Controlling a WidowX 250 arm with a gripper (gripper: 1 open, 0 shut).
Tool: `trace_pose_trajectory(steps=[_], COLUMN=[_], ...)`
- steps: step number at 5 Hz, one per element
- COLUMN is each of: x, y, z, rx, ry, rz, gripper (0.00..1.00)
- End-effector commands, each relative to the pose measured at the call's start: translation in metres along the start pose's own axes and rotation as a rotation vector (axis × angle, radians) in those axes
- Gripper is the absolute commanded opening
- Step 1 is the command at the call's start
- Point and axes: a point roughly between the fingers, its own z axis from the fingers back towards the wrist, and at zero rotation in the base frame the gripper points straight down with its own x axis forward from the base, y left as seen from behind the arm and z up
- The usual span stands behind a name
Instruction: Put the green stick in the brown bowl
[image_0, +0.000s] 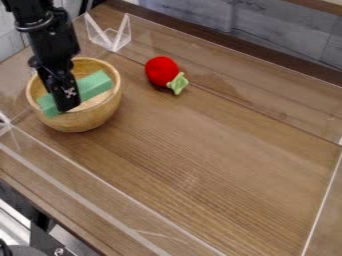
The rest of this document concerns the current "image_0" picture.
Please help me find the black metal table leg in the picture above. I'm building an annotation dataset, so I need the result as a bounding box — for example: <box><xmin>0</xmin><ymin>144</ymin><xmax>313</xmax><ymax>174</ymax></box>
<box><xmin>29</xmin><ymin>213</ymin><xmax>73</xmax><ymax>256</ymax></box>

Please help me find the clear acrylic corner bracket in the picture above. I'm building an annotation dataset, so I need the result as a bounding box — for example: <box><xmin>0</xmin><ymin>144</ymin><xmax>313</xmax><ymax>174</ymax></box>
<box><xmin>84</xmin><ymin>13</ymin><xmax>132</xmax><ymax>52</ymax></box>

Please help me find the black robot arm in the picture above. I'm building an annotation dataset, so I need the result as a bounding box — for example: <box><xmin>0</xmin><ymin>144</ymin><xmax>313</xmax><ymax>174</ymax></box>
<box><xmin>0</xmin><ymin>0</ymin><xmax>81</xmax><ymax>112</ymax></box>

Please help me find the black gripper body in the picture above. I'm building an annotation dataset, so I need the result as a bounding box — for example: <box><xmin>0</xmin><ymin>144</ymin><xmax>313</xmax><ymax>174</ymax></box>
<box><xmin>16</xmin><ymin>13</ymin><xmax>80</xmax><ymax>72</ymax></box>

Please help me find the green rectangular block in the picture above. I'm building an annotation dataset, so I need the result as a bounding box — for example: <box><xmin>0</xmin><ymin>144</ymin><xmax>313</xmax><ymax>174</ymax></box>
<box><xmin>36</xmin><ymin>70</ymin><xmax>114</xmax><ymax>118</ymax></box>

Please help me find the brown wooden bowl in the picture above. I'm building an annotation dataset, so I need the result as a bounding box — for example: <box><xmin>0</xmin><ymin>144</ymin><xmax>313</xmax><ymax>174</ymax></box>
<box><xmin>25</xmin><ymin>57</ymin><xmax>121</xmax><ymax>133</ymax></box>

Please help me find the clear acrylic front wall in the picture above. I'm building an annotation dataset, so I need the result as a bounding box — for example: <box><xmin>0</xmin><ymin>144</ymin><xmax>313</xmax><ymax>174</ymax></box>
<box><xmin>0</xmin><ymin>113</ymin><xmax>225</xmax><ymax>256</ymax></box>

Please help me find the red plush strawberry toy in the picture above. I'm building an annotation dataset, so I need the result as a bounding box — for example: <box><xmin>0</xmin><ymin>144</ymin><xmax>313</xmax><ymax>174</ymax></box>
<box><xmin>144</xmin><ymin>56</ymin><xmax>188</xmax><ymax>95</ymax></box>

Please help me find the black cable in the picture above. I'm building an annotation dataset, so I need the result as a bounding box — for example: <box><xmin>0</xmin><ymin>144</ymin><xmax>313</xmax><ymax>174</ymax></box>
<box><xmin>0</xmin><ymin>238</ymin><xmax>13</xmax><ymax>256</ymax></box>

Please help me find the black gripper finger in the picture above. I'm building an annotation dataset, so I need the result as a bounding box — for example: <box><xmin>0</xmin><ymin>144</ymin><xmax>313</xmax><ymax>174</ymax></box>
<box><xmin>34</xmin><ymin>65</ymin><xmax>50</xmax><ymax>91</ymax></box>
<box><xmin>45</xmin><ymin>70</ymin><xmax>81</xmax><ymax>112</ymax></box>

